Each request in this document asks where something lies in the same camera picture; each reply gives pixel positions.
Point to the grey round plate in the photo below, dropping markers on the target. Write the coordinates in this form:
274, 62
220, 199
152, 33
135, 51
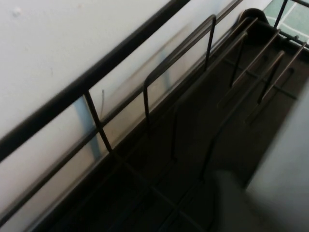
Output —
277, 169

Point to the black plastic drip tray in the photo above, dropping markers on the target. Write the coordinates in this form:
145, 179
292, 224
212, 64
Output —
193, 120

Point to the green checked tablecloth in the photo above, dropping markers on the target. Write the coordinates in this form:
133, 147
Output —
294, 19

